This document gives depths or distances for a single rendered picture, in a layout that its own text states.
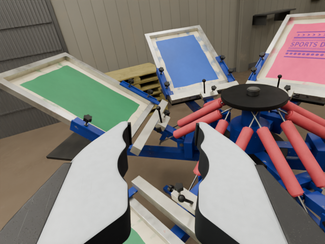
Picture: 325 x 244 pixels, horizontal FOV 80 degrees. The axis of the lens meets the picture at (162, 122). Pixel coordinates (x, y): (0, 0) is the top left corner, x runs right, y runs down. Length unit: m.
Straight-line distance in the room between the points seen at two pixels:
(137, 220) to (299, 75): 1.50
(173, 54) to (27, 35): 2.89
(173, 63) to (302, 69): 1.02
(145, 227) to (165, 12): 4.22
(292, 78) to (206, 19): 3.62
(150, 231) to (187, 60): 1.46
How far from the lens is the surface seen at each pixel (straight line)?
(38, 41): 4.23
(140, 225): 0.96
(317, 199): 0.99
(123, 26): 4.35
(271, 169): 1.09
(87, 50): 4.27
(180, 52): 1.98
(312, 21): 2.25
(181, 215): 0.85
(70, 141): 1.70
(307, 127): 1.13
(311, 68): 1.87
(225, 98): 1.04
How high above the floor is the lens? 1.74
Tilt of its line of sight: 30 degrees down
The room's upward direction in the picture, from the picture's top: 8 degrees counter-clockwise
